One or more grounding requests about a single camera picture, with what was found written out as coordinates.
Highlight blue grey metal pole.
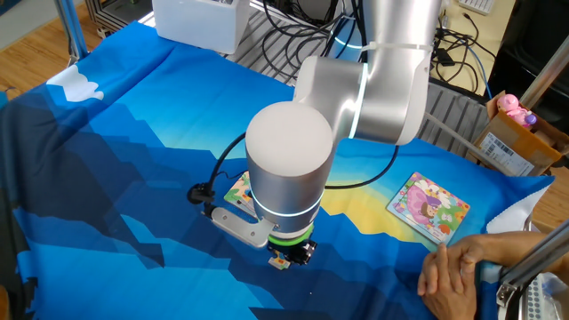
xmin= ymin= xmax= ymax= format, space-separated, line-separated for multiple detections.
xmin=52 ymin=0 xmax=90 ymax=61

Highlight person's left hand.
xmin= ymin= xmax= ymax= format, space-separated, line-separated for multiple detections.
xmin=421 ymin=265 xmax=479 ymax=320

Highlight black cabinet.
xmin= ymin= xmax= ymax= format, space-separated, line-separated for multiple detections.
xmin=486 ymin=0 xmax=569 ymax=134

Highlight silver camera mounting bracket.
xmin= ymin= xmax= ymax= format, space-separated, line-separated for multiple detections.
xmin=210 ymin=204 xmax=276 ymax=249

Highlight aluminium frame profile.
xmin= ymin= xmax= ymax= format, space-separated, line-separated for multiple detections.
xmin=495 ymin=220 xmax=569 ymax=308
xmin=518 ymin=33 xmax=569 ymax=110

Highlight clear dotted plastic tray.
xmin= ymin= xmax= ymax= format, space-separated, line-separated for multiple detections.
xmin=517 ymin=273 xmax=569 ymax=320

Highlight blue mountain print tablecloth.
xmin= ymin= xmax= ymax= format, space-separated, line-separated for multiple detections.
xmin=0 ymin=20 xmax=556 ymax=320

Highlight yellow car puzzle piece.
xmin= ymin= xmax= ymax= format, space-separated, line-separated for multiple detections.
xmin=268 ymin=250 xmax=292 ymax=271

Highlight yellow car puzzle board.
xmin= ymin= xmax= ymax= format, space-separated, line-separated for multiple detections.
xmin=223 ymin=171 xmax=259 ymax=219

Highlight black white striped frame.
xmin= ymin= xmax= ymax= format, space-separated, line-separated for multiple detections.
xmin=84 ymin=0 xmax=155 ymax=35

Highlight thick black camera cable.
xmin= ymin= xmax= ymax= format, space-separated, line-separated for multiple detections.
xmin=207 ymin=132 xmax=400 ymax=191

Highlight person's right forearm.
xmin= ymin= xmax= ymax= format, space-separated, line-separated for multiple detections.
xmin=482 ymin=230 xmax=569 ymax=275

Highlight pink plastic toy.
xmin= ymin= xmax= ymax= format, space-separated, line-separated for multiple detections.
xmin=496 ymin=93 xmax=538 ymax=130

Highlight pink flower puzzle board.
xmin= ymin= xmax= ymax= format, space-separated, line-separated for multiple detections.
xmin=385 ymin=171 xmax=471 ymax=246

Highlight tangled black desk cables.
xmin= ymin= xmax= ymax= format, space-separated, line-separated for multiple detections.
xmin=433 ymin=12 xmax=497 ymax=94

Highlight white keyboard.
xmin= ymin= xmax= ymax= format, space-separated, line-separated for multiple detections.
xmin=457 ymin=0 xmax=497 ymax=16

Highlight thin aluminium bar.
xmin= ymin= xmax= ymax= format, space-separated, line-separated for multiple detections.
xmin=424 ymin=110 xmax=519 ymax=178

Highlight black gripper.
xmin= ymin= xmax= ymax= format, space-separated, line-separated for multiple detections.
xmin=268 ymin=239 xmax=318 ymax=267

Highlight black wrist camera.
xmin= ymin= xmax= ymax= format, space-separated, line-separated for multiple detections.
xmin=187 ymin=182 xmax=217 ymax=206

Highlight beige desk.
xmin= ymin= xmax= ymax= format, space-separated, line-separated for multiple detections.
xmin=439 ymin=0 xmax=517 ymax=97

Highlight white plastic box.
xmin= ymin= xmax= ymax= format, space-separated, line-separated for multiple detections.
xmin=151 ymin=0 xmax=251 ymax=55

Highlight brown cardboard box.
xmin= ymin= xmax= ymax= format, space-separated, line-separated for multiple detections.
xmin=466 ymin=91 xmax=569 ymax=178

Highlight person's right hand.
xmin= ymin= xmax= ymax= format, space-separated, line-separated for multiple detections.
xmin=416 ymin=235 xmax=486 ymax=298

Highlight blue cable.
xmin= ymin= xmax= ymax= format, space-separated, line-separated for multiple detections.
xmin=461 ymin=42 xmax=493 ymax=100

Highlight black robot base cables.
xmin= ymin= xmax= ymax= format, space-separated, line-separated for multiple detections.
xmin=260 ymin=0 xmax=370 ymax=85

